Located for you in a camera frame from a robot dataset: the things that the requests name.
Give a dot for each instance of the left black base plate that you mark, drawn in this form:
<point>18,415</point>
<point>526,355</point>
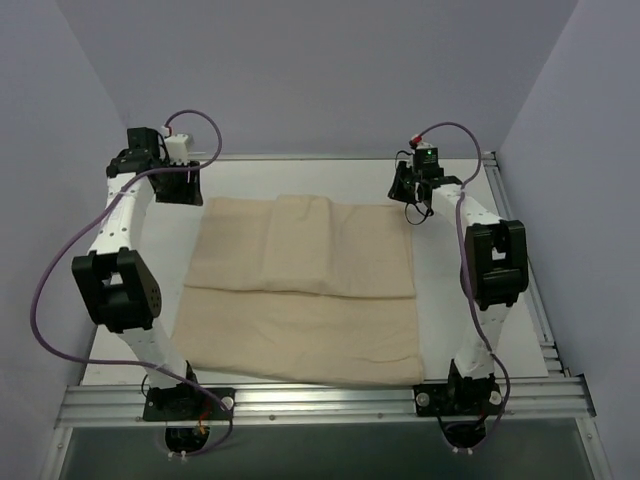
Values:
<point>180,403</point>

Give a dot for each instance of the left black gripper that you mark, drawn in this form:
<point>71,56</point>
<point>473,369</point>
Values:
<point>181,187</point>

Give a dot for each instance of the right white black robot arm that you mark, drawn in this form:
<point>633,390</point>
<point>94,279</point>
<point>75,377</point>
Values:
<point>493,253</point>

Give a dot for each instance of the front aluminium rail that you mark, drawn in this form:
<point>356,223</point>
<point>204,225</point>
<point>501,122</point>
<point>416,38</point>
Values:
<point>294,404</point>

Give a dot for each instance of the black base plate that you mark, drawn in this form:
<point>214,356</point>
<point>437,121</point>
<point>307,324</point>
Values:
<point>180,403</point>
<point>475,398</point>

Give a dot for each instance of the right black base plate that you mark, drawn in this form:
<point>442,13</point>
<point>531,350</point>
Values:
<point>475,398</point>

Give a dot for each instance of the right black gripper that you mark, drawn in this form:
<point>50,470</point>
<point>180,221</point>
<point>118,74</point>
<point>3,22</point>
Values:
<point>401,186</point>

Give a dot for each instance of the beige cloth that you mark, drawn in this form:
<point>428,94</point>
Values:
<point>302,288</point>

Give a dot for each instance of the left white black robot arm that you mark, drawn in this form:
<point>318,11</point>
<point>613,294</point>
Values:
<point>118,288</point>

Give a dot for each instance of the back aluminium rail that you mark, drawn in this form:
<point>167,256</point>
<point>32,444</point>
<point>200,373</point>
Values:
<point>203,157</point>

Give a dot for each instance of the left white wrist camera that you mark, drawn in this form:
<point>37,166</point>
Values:
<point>179,147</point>

